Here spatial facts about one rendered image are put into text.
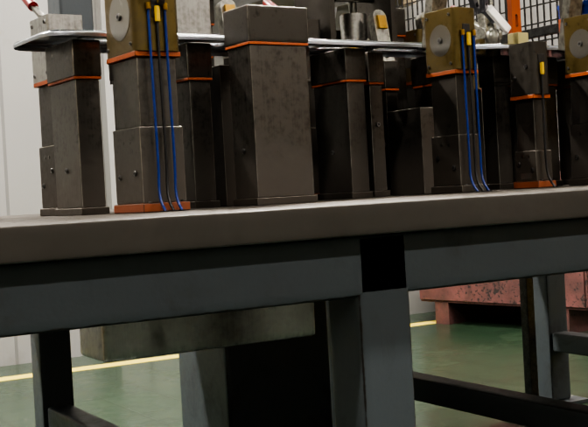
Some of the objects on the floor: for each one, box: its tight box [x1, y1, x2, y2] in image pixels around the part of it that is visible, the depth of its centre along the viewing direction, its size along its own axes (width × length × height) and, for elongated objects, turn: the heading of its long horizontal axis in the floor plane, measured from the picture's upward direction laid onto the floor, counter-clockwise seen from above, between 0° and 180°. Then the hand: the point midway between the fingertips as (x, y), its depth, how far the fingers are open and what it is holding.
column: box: [179, 301, 333, 427], centre depth 292 cm, size 31×31×66 cm
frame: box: [0, 218, 588, 427], centre depth 229 cm, size 256×161×66 cm
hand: (528, 10), depth 240 cm, fingers open, 13 cm apart
